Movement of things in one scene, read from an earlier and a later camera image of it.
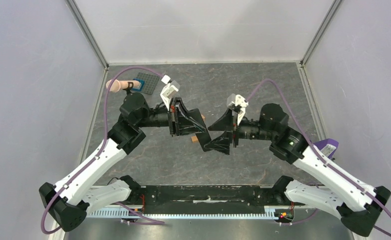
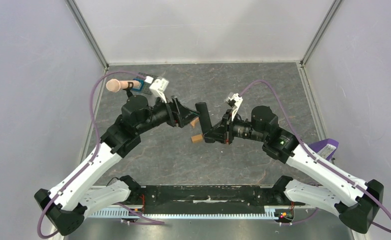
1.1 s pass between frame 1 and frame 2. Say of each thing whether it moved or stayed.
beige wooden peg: stayed
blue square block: stayed
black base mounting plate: stayed
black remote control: moved
